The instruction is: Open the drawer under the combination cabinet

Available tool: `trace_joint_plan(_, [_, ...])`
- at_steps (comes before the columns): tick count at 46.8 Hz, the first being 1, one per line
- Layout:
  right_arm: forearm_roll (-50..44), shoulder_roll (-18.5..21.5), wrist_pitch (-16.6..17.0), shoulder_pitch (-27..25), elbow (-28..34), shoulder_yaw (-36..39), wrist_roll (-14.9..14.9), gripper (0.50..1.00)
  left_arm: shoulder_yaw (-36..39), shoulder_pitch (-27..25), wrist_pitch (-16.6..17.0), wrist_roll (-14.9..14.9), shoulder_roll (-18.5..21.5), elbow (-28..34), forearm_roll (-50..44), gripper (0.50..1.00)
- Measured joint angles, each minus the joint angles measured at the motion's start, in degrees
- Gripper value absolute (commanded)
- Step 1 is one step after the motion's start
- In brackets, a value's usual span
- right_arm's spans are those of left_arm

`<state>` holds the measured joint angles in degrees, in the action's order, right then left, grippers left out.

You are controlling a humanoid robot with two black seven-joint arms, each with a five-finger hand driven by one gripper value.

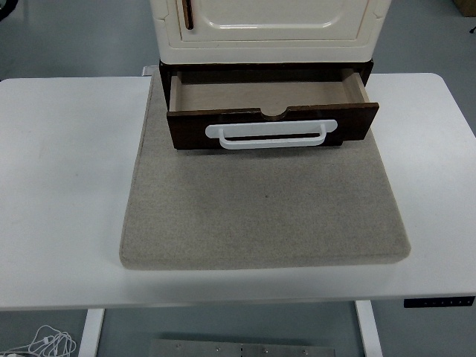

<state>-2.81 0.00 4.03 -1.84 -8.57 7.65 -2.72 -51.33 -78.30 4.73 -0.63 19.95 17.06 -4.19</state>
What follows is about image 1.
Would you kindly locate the dark wooden drawer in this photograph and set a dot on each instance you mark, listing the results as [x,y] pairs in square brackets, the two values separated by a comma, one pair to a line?
[260,96]

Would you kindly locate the dark wooden drawer chest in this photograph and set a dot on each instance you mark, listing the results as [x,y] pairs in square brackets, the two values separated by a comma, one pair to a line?
[223,66]

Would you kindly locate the cream plastic cabinet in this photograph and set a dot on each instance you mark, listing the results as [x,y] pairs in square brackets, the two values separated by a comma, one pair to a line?
[267,41]

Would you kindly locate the beige fabric mat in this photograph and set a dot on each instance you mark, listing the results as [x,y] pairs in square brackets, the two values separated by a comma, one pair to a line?
[260,208]

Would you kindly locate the white table leg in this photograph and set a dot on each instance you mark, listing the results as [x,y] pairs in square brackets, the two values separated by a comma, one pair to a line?
[369,327]
[91,331]

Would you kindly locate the black table control panel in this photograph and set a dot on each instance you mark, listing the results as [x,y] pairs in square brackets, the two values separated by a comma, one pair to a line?
[439,302]

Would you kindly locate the cardboard box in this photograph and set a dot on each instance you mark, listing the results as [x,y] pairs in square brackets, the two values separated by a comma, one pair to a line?
[466,6]

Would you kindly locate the person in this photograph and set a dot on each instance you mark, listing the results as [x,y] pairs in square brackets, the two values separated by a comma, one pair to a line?
[5,5]

